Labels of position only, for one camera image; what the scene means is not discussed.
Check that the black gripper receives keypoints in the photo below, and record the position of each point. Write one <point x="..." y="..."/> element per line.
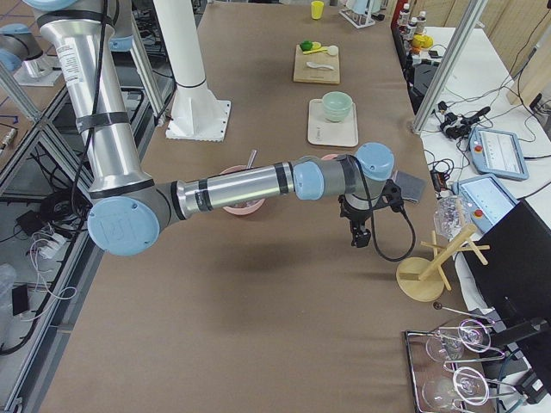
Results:
<point x="354" y="215"/>

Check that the small pink bowl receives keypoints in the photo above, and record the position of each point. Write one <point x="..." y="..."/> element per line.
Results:
<point x="330" y="157"/>

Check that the white ceramic spoon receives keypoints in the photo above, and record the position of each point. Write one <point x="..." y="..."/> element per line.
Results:
<point x="317" y="66"/>

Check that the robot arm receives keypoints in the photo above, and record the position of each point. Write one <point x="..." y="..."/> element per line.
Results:
<point x="129" y="210"/>

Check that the large pink bowl with ice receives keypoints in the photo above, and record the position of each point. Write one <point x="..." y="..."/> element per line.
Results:
<point x="243" y="208"/>

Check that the green bowl stack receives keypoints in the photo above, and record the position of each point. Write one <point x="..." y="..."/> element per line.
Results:
<point x="336" y="105"/>

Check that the grey folded cloth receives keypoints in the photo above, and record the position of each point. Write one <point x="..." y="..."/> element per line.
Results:
<point x="412" y="187"/>

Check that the wooden mug tree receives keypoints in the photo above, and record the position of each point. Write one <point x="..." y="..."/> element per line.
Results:
<point x="424" y="280"/>

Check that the clear glass mug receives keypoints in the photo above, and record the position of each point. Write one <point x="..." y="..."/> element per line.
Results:
<point x="451" y="216"/>

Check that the white rabbit tray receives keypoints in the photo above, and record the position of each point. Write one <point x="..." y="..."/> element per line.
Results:
<point x="321" y="131"/>

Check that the blue teach pendant near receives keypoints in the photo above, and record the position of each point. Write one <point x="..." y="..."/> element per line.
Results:
<point x="488" y="200"/>

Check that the blue teach pendant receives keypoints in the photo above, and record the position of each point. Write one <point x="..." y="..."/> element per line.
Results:
<point x="497" y="152"/>
<point x="488" y="200"/>

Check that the metal ice scoop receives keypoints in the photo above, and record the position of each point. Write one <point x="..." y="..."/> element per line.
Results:
<point x="251" y="159"/>

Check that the upper wine glass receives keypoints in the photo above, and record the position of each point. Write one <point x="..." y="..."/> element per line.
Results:
<point x="449" y="343"/>

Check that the wine glass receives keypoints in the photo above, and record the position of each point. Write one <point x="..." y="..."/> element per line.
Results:
<point x="449" y="343"/>
<point x="466" y="386"/>

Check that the blue teach pendant far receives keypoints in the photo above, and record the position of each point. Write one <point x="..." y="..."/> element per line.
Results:
<point x="497" y="152"/>

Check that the black monitor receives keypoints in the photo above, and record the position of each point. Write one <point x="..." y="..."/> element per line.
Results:
<point x="516" y="279"/>

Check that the bamboo cutting board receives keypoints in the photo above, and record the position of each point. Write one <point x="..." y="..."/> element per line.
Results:
<point x="303" y="74"/>

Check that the lower wine glass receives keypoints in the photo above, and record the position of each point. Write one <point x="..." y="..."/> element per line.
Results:
<point x="466" y="386"/>

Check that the yellow plastic knife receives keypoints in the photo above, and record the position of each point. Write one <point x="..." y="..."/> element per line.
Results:
<point x="314" y="50"/>

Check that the green lime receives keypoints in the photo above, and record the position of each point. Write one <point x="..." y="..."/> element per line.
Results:
<point x="306" y="45"/>

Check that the white cup rack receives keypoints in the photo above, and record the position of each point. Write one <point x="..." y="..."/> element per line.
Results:
<point x="363" y="13"/>

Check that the yellow plastic cup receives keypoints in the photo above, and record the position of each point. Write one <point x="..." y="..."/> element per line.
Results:
<point x="317" y="9"/>

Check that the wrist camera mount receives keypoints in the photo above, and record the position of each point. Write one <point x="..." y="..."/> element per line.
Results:
<point x="391" y="197"/>

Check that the black wire glass rack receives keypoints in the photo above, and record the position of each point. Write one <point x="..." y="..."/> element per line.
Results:
<point x="446" y="372"/>

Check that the white pedestal column base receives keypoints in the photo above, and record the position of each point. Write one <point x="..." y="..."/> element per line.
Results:
<point x="196" y="113"/>

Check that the aluminium frame post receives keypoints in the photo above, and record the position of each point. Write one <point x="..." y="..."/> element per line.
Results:
<point x="455" y="47"/>

